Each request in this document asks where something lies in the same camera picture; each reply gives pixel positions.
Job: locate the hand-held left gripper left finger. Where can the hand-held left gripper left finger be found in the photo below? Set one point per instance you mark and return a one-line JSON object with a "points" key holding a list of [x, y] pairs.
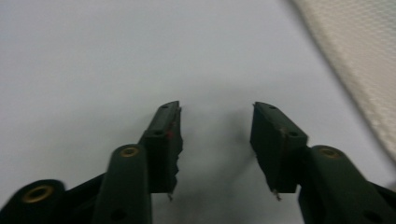
{"points": [[162, 149]]}

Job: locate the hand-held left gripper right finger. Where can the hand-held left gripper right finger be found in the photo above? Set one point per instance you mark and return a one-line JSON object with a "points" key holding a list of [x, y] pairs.
{"points": [[277, 149]]}

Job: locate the cream textured cloth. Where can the cream textured cloth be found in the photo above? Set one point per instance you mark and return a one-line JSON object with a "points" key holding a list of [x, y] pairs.
{"points": [[358, 62]]}

